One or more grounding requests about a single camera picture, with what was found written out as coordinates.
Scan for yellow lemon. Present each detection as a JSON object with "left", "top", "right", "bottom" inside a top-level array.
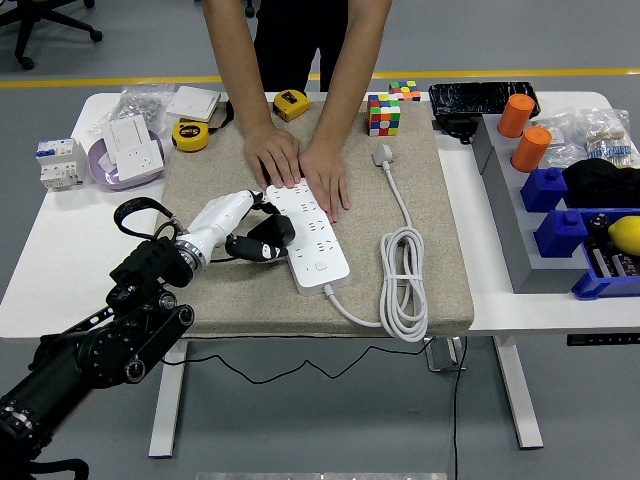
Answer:
[{"left": 607, "top": 215, "right": 640, "bottom": 257}]

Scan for dark parts in bin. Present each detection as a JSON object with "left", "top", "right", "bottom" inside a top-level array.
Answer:
[{"left": 588, "top": 213, "right": 640, "bottom": 279}]

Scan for blue plastic bin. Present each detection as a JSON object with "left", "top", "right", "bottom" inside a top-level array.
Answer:
[{"left": 571, "top": 208, "right": 640, "bottom": 301}]

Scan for grey-brown fabric mat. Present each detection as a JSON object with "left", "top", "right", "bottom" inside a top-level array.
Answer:
[{"left": 132, "top": 102, "right": 475, "bottom": 340}]

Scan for person's torso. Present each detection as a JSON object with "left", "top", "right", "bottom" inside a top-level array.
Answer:
[{"left": 252, "top": 0, "right": 351, "bottom": 94}]

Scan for black cloth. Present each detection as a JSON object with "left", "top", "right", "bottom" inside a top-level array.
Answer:
[{"left": 562, "top": 158, "right": 640, "bottom": 210}]

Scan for orange cylinder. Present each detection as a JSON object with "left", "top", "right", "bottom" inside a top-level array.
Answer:
[
  {"left": 497, "top": 93, "right": 535, "bottom": 139},
  {"left": 510, "top": 125, "right": 553, "bottom": 174}
]

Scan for black wrist strap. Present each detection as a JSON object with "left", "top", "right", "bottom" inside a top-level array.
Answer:
[{"left": 207, "top": 98, "right": 236, "bottom": 135}]

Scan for clear plastic parts bag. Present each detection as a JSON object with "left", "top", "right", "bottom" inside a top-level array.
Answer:
[{"left": 532, "top": 112, "right": 589, "bottom": 169}]

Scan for black marbled tray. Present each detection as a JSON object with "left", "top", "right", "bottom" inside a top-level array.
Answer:
[{"left": 428, "top": 81, "right": 542, "bottom": 120}]

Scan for black table control panel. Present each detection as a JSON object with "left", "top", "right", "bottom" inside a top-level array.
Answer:
[{"left": 566, "top": 333, "right": 640, "bottom": 347}]

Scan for black adapter with strap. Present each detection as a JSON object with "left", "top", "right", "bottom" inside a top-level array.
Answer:
[{"left": 432, "top": 115, "right": 479, "bottom": 146}]

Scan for black office chair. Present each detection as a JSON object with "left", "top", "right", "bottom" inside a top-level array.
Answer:
[{"left": 0, "top": 0, "right": 104, "bottom": 71}]

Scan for person's left hand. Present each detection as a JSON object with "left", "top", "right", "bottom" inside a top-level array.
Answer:
[{"left": 298, "top": 142, "right": 350, "bottom": 225}]

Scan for purple bowl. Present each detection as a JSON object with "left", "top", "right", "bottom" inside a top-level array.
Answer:
[{"left": 88, "top": 130, "right": 169, "bottom": 192}]

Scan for small colourful puzzle cube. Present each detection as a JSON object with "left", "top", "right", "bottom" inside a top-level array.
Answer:
[{"left": 388, "top": 79, "right": 421, "bottom": 103}]

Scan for black power plug adapter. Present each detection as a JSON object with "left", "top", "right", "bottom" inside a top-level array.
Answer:
[{"left": 247, "top": 212, "right": 296, "bottom": 249}]

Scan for person's right hand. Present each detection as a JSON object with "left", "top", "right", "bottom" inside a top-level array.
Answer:
[{"left": 243, "top": 124, "right": 302, "bottom": 190}]

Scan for large colourful puzzle cube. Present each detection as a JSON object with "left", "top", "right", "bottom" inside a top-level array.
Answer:
[{"left": 367, "top": 92, "right": 403, "bottom": 137}]

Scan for white three-pin plug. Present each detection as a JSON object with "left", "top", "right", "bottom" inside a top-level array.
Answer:
[{"left": 372, "top": 143, "right": 397, "bottom": 169}]

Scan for grey stepped block stand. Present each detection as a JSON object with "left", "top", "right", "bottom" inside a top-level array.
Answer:
[{"left": 471, "top": 113, "right": 589, "bottom": 296}]

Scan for yellow round tape measure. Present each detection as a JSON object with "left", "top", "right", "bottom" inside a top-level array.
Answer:
[{"left": 171, "top": 119, "right": 210, "bottom": 153}]

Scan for metal bracket under table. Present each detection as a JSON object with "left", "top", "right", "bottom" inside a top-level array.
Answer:
[{"left": 423, "top": 336, "right": 467, "bottom": 374}]

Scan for white power strip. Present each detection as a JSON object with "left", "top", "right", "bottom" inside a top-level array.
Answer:
[{"left": 265, "top": 182, "right": 351, "bottom": 297}]

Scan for black hanging cable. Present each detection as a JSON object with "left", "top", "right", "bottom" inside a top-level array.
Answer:
[{"left": 452, "top": 337, "right": 469, "bottom": 480}]

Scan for white wall socket panel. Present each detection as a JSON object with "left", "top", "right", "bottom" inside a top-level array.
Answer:
[{"left": 115, "top": 139, "right": 166, "bottom": 182}]

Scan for yellow square tape measure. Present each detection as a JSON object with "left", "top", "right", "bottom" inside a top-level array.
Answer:
[{"left": 273, "top": 89, "right": 312, "bottom": 123}]

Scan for clear bag of screws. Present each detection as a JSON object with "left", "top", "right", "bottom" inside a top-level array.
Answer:
[{"left": 89, "top": 84, "right": 176, "bottom": 139}]

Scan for thin black plug cord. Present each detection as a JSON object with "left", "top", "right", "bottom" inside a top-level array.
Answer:
[{"left": 169, "top": 252, "right": 439, "bottom": 385}]

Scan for white power strip cord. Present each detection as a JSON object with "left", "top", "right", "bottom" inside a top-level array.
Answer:
[{"left": 323, "top": 162, "right": 430, "bottom": 344}]

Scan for white flat box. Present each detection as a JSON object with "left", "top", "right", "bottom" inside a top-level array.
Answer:
[{"left": 165, "top": 85, "right": 222, "bottom": 123}]

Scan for blue block with knob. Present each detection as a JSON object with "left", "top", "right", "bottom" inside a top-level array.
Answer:
[
  {"left": 533, "top": 209, "right": 589, "bottom": 259},
  {"left": 519, "top": 167, "right": 570, "bottom": 214}
]

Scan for white table leg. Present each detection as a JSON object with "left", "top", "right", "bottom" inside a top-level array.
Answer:
[
  {"left": 492, "top": 335, "right": 545, "bottom": 450},
  {"left": 148, "top": 339, "right": 190, "bottom": 459}
]

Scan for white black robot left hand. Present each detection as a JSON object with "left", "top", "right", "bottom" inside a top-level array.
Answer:
[{"left": 184, "top": 188, "right": 287, "bottom": 264}]

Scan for white circuit breaker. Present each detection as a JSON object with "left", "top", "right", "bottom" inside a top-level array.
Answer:
[{"left": 34, "top": 138, "right": 89, "bottom": 192}]

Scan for clear bag of resistors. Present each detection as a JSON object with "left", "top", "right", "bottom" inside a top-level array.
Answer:
[{"left": 582, "top": 107, "right": 636, "bottom": 169}]

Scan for white wall switch panel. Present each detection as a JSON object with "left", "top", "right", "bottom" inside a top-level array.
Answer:
[{"left": 102, "top": 115, "right": 151, "bottom": 161}]

